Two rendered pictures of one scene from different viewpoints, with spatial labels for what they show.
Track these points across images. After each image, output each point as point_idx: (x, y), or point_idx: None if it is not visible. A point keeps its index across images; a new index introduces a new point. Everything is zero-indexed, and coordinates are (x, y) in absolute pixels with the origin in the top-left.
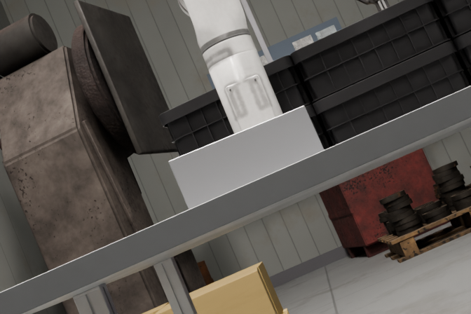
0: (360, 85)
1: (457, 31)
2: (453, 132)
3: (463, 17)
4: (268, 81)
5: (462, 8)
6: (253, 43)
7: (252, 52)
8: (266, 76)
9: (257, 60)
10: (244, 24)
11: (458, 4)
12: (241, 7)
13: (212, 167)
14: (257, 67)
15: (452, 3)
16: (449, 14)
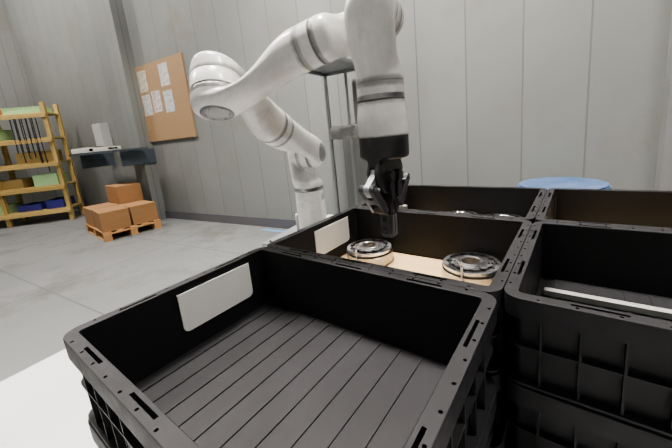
0: None
1: (268, 299)
2: None
3: (257, 294)
4: (301, 220)
5: (253, 288)
6: (298, 197)
7: (296, 202)
8: (300, 216)
9: (297, 207)
10: (295, 186)
11: (254, 281)
12: (291, 177)
13: None
14: (297, 210)
15: (258, 275)
16: (265, 281)
